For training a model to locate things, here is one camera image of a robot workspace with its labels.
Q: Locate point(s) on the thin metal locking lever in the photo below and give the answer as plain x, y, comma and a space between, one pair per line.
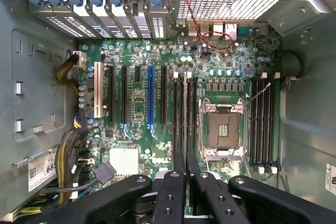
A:
260, 93

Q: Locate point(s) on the metal CPU socket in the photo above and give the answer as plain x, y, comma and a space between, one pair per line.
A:
223, 129

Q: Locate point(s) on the short black expansion slot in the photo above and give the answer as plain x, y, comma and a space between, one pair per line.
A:
137, 74

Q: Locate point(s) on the white PCI expansion slot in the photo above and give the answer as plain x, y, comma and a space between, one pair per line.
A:
98, 90

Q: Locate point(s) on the white power supply label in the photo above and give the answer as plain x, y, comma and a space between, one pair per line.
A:
42, 172

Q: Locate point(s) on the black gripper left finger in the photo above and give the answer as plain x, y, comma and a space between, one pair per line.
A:
168, 203

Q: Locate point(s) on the perforated metal slot cover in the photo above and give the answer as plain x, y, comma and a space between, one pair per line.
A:
157, 27

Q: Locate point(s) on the white case sticker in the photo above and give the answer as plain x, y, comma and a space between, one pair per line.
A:
331, 176

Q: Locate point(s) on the green Dell motherboard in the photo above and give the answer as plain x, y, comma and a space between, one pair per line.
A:
141, 134

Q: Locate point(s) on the blue expansion slot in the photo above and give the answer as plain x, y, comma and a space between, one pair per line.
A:
151, 93

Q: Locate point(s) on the black RAM slot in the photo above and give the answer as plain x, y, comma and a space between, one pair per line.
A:
260, 119
272, 119
266, 119
182, 108
253, 119
176, 108
194, 108

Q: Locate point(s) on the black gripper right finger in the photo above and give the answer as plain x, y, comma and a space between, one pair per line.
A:
215, 205

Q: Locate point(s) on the long black expansion slot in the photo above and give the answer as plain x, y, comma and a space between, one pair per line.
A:
113, 93
124, 93
163, 93

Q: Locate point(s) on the grey metal PC case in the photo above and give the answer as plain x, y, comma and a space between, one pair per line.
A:
34, 77

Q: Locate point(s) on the silver chipset heatsink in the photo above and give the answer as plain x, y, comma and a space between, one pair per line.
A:
123, 161

